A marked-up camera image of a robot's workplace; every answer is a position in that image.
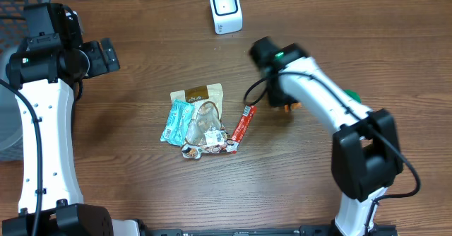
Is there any orange Kleenex tissue box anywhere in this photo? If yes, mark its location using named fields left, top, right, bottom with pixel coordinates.
left=284, top=102, right=302, bottom=112

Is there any red snack stick packet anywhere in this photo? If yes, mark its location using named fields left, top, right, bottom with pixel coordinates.
left=231, top=105, right=256, bottom=144

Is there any green lid jar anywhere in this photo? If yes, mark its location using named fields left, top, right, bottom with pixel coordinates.
left=344, top=90, right=362, bottom=103

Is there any brown snack pouch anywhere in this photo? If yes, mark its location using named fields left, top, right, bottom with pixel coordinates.
left=170, top=83, right=238, bottom=159

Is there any teal Kleenex tissue pack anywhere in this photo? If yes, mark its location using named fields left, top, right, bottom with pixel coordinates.
left=160, top=100, right=194, bottom=146

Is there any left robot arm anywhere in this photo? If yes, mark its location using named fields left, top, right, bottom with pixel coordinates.
left=2, top=3, right=144, bottom=235

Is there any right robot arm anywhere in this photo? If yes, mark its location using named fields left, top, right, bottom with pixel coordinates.
left=249, top=37, right=403, bottom=235

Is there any white barcode scanner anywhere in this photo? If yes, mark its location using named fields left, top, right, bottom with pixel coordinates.
left=209, top=0, right=243, bottom=35

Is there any grey plastic mesh basket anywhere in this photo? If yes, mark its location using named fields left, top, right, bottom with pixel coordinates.
left=0, top=0, right=52, bottom=163

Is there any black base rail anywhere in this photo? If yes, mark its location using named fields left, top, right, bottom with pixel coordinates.
left=148, top=224, right=398, bottom=236

